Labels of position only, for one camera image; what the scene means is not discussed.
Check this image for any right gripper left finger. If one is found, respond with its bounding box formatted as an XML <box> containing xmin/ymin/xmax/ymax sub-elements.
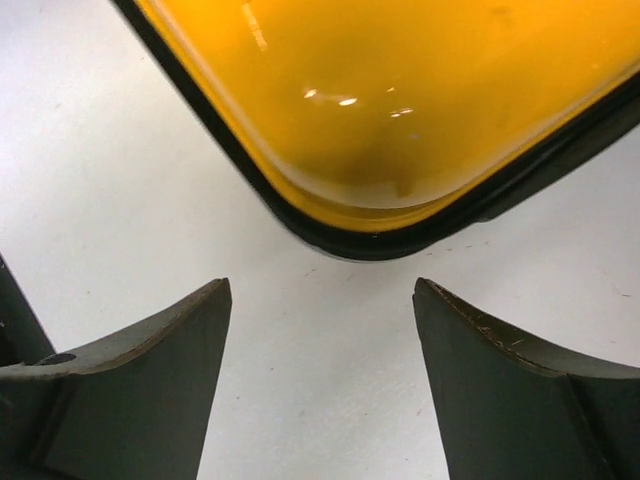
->
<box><xmin>1</xmin><ymin>279</ymin><xmax>232</xmax><ymax>479</ymax></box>

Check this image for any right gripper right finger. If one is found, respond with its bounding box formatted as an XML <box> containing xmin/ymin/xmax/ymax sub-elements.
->
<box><xmin>413</xmin><ymin>279</ymin><xmax>639</xmax><ymax>479</ymax></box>

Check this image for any yellow Pikachu suitcase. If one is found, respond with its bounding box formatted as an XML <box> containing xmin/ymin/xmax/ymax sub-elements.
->
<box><xmin>117</xmin><ymin>1</ymin><xmax>639</xmax><ymax>261</ymax></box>

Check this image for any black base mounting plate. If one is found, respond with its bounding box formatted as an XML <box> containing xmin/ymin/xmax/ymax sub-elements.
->
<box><xmin>0</xmin><ymin>258</ymin><xmax>55</xmax><ymax>367</ymax></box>

